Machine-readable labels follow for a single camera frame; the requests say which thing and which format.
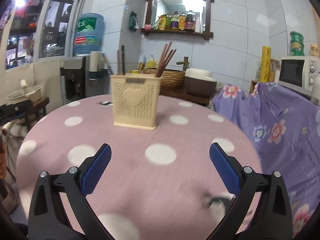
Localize woven basin sink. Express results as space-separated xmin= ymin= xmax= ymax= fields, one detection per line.
xmin=142 ymin=68 xmax=186 ymax=88

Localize blue water jug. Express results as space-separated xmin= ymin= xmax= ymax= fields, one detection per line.
xmin=73 ymin=13 xmax=104 ymax=56

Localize black gold-tipped chopstick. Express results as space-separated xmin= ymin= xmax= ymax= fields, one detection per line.
xmin=121 ymin=45 xmax=125 ymax=75

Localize brown wooden chopstick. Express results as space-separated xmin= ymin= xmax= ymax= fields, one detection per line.
xmin=117 ymin=50 xmax=121 ymax=74

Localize pink polka dot tablecloth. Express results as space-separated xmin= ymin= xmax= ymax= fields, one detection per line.
xmin=16 ymin=95 xmax=261 ymax=239

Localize small wooden stool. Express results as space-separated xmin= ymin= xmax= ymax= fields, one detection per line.
xmin=24 ymin=96 xmax=50 ymax=129

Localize dark wooden counter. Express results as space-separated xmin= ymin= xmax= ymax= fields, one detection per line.
xmin=160 ymin=86 xmax=212 ymax=106

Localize purple floral cloth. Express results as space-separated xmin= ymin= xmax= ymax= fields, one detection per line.
xmin=211 ymin=82 xmax=319 ymax=237

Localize yellow mug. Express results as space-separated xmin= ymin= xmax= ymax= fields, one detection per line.
xmin=131 ymin=69 xmax=140 ymax=74

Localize water dispenser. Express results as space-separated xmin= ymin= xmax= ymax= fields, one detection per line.
xmin=60 ymin=55 xmax=109 ymax=104

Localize green stacked containers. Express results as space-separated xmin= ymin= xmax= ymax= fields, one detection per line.
xmin=290 ymin=31 xmax=304 ymax=56

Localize yellow wrap roll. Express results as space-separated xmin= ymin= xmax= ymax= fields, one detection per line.
xmin=259 ymin=46 xmax=271 ymax=82

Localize wooden wall shelf mirror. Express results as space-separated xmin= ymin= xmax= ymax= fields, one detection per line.
xmin=141 ymin=0 xmax=215 ymax=40

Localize white microwave oven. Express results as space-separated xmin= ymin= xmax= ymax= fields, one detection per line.
xmin=278 ymin=56 xmax=319 ymax=96

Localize beige plastic utensil holder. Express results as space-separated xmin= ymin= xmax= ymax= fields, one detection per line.
xmin=110 ymin=74 xmax=161 ymax=130

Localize bronze faucet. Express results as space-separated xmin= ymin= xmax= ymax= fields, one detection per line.
xmin=176 ymin=56 xmax=189 ymax=72

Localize reddish wooden chopstick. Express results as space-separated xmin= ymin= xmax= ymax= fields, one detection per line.
xmin=162 ymin=49 xmax=176 ymax=74

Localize yellow soap bottle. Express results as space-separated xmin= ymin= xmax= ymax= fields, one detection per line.
xmin=145 ymin=55 xmax=156 ymax=68

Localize cream cooking pot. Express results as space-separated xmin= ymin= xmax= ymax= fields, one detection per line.
xmin=7 ymin=80 xmax=42 ymax=104

